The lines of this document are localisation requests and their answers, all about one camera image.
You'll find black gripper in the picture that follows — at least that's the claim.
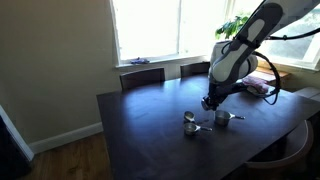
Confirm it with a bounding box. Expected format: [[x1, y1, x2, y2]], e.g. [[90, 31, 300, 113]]
[[200, 82, 234, 112]]

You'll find half-cup steel measuring cup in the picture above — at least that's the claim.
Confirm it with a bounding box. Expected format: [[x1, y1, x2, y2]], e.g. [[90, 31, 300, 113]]
[[200, 98, 212, 112]]

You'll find third-cup steel measuring cup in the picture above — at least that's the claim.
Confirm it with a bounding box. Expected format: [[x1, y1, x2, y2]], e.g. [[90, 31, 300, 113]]
[[183, 122, 213, 137]]

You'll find largest steel measuring cup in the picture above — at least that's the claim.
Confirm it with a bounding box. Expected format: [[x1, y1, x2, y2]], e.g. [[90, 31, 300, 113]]
[[213, 109, 247, 127]]

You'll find straight-back dark wooden chair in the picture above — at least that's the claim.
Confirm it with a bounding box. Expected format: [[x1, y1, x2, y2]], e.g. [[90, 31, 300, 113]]
[[179, 61, 212, 80], [119, 67, 167, 92]]

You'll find wooden bench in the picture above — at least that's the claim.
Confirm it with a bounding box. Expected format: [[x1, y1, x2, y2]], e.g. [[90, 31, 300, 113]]
[[254, 65, 292, 83]]

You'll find green houseplant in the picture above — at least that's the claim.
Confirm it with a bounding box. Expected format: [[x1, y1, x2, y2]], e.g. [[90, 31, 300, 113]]
[[214, 14, 250, 40]]

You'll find small blue object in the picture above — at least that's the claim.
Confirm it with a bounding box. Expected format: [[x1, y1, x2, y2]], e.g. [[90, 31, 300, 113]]
[[129, 57, 151, 65]]

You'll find curved-back dark wooden chair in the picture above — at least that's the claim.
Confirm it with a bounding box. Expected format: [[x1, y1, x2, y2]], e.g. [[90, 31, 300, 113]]
[[244, 119, 315, 180]]

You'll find white-framed window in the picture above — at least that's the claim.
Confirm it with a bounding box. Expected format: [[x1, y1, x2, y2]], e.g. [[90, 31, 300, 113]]
[[229, 0, 320, 72], [109, 0, 231, 68]]

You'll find grey side table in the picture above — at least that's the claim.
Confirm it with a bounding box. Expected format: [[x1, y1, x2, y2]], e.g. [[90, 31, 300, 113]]
[[294, 86, 320, 103]]

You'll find white baseboard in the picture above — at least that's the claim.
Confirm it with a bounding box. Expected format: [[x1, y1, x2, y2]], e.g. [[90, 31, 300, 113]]
[[28, 121, 105, 155]]

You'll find white door casing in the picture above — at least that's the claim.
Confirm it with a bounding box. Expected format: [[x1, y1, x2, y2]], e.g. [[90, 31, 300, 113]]
[[0, 104, 35, 162]]

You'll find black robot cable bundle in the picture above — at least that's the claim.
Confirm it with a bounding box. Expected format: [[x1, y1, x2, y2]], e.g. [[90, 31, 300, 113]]
[[246, 27, 320, 106]]

